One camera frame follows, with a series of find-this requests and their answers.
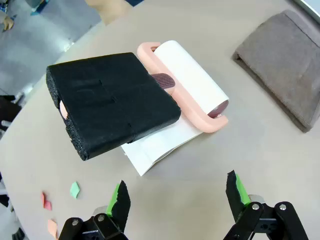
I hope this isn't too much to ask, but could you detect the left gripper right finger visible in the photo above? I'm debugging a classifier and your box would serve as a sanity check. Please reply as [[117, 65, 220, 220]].
[[223, 169, 310, 240]]

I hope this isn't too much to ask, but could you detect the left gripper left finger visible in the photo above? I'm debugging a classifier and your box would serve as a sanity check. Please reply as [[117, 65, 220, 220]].
[[57, 179, 132, 240]]

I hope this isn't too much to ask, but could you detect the pink lint roller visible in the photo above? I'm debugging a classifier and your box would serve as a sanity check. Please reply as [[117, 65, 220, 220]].
[[46, 40, 230, 162]]

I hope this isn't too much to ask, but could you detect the brown cloth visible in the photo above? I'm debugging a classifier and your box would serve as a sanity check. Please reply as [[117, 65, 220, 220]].
[[231, 9, 320, 133]]

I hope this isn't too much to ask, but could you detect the person's right hand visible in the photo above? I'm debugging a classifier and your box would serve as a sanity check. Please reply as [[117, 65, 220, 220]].
[[84, 0, 133, 26]]

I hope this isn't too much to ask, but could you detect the green paper scrap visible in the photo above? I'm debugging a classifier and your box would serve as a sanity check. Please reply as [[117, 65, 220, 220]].
[[69, 181, 82, 200]]

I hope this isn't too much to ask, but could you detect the folded white paper sheet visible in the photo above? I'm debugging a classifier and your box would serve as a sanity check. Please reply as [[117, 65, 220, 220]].
[[120, 109, 205, 178]]

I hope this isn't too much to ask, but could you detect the orange paper scrap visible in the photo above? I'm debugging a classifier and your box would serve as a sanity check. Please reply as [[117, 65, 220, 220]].
[[47, 218, 59, 238]]

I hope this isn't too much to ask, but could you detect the red paper scrap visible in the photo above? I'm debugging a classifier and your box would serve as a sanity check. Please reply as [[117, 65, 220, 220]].
[[40, 191, 54, 211]]

